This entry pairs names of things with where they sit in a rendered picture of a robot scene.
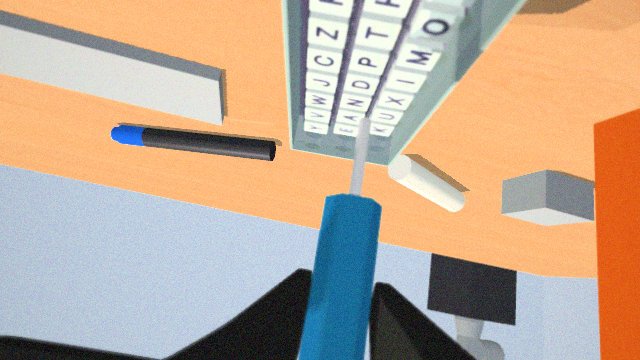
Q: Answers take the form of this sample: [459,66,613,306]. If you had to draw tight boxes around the white keyboard with letter keys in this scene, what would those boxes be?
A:
[280,0,528,168]

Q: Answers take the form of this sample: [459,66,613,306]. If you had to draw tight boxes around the blue stylus with grey tip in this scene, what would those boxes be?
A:
[299,117,383,360]

